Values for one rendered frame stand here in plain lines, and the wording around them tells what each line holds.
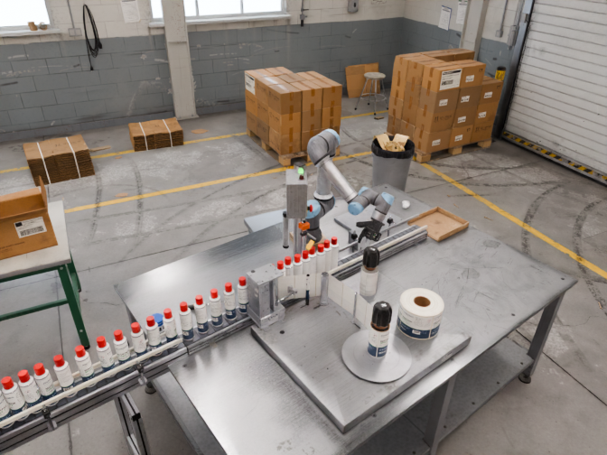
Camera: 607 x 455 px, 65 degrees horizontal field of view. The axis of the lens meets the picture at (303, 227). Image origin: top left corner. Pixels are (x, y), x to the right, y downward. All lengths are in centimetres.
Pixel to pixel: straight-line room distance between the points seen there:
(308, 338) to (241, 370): 34
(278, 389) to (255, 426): 20
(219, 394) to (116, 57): 587
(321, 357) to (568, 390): 194
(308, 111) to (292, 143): 43
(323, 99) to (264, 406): 439
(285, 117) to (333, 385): 409
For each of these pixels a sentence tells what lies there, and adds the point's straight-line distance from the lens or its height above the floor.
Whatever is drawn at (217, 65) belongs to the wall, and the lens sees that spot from 771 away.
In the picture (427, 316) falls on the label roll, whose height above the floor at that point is 102.
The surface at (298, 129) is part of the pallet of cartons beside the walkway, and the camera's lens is 585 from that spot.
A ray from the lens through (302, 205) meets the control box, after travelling 230.
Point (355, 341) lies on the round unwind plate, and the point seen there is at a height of 89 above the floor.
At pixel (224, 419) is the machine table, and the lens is 208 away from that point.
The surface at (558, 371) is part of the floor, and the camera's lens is 375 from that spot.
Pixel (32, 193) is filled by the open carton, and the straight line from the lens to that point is 352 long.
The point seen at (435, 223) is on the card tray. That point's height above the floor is 83.
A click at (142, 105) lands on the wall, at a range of 759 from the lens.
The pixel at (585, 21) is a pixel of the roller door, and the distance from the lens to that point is 657.
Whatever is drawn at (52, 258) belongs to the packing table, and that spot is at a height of 78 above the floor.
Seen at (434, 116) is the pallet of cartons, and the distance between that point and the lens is 605.
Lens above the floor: 249
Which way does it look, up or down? 32 degrees down
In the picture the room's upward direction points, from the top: 1 degrees clockwise
